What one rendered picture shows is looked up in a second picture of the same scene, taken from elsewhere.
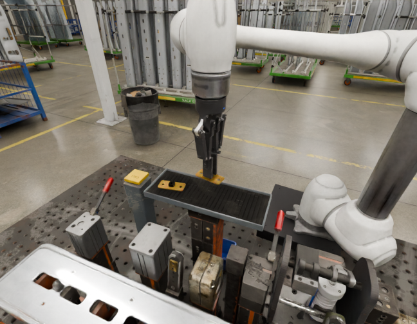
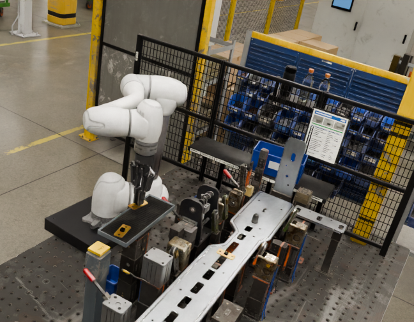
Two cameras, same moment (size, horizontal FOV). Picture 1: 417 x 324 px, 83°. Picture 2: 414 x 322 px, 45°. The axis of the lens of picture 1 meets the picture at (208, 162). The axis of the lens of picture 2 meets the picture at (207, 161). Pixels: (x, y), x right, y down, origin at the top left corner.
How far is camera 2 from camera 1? 1.88 m
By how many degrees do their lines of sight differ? 76
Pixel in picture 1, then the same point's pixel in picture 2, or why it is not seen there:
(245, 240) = not seen: hidden behind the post
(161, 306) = (186, 277)
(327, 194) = (121, 185)
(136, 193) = (108, 258)
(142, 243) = (163, 259)
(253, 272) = (186, 228)
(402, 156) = (161, 138)
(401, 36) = (143, 82)
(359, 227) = (154, 188)
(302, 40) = (134, 102)
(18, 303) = not seen: outside the picture
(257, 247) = not seen: hidden behind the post
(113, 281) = (165, 298)
